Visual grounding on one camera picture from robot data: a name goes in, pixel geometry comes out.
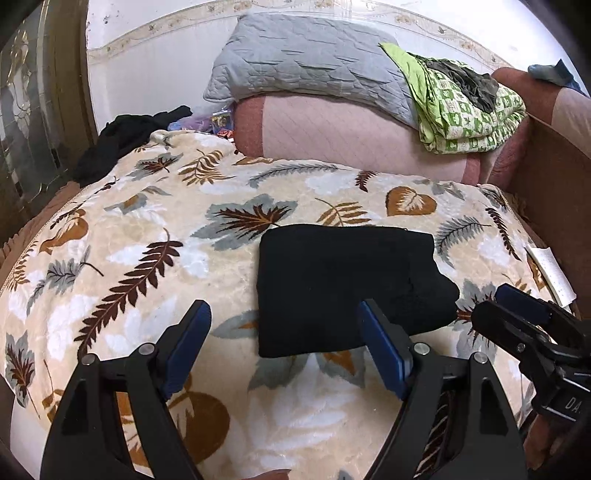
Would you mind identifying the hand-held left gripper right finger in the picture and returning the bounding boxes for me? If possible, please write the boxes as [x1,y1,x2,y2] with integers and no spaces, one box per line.
[357,299,528,480]

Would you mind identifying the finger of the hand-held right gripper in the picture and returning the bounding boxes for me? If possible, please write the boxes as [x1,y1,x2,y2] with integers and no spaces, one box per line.
[471,300,557,367]
[495,284,578,335]

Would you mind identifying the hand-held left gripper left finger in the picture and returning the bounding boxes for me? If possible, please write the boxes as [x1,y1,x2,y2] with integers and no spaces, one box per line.
[41,299,213,480]

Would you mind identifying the black pants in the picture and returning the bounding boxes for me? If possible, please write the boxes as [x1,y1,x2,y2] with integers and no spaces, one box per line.
[256,224,460,358]

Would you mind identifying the person's right hand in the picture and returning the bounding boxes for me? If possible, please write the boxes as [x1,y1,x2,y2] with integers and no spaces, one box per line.
[524,412,570,470]

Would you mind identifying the white paper strip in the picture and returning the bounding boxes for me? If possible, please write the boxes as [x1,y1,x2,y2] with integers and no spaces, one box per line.
[526,247,575,305]

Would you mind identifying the leaf print fleece blanket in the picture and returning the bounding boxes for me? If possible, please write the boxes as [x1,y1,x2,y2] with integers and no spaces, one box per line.
[0,129,578,480]

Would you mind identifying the green patterned blanket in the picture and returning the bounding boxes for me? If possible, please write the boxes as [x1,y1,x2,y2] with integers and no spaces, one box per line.
[379,42,527,155]

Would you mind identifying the pink brown pillow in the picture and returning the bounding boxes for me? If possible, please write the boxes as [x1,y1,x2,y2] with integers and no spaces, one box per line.
[489,67,591,153]

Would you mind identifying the black cloth pile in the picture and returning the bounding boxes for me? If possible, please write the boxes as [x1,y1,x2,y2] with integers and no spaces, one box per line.
[74,105,192,185]

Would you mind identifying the pink quilt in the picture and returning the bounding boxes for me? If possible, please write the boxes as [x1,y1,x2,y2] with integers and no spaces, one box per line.
[233,92,529,185]

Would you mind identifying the dark olive garment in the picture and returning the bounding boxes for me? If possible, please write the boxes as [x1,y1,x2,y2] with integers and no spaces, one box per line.
[427,58,500,114]

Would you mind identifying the teal cloth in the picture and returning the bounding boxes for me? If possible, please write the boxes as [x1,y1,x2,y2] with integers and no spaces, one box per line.
[529,62,587,95]

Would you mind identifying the colourful snack packets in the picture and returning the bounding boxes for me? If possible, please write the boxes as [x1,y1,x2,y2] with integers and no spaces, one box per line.
[210,108,238,139]

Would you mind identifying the patterned glass door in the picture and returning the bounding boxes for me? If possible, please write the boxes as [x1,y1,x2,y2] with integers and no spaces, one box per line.
[0,0,99,250]

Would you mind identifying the grey quilted pillow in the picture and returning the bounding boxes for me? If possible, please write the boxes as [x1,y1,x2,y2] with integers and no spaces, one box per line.
[203,13,419,127]

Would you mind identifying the brown wooden bed frame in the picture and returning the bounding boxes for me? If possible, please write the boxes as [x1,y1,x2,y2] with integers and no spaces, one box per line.
[505,115,591,319]

